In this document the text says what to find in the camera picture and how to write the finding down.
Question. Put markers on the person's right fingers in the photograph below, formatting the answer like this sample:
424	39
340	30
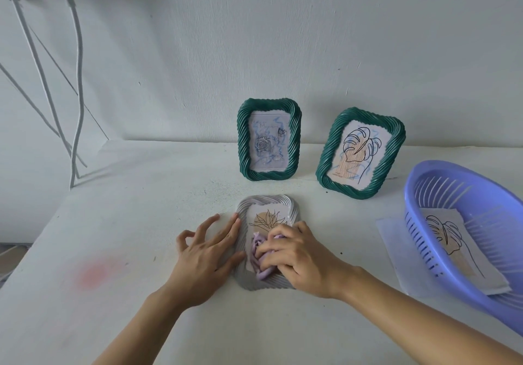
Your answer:
282	250

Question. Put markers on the person's left hand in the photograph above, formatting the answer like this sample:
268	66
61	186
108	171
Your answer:
196	273

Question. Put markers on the person's left thumb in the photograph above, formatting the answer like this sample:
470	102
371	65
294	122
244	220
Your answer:
233	262

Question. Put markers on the leaf drawing card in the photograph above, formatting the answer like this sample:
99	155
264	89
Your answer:
461	250

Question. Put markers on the green frame with rose picture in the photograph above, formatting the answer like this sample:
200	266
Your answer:
245	140

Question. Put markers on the person's left middle finger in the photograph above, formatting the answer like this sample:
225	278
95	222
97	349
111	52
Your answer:
207	228

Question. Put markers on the green frame with leaf picture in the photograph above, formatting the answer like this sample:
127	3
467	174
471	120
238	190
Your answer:
327	160

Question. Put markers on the white paper sheet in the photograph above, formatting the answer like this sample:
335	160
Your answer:
394	246

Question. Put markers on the person's left forearm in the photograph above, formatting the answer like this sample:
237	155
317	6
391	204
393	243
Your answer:
139	330

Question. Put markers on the grey twisted picture frame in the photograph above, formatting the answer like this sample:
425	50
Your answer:
267	209

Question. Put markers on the person's right hand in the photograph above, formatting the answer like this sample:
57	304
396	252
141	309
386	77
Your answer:
312	269

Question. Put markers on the purple cleaning cloth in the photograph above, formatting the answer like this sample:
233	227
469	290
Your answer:
256	250

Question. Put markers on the purple plastic basket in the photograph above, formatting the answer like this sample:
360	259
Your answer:
490	197

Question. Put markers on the person's right forearm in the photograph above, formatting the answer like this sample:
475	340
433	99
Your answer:
416	320

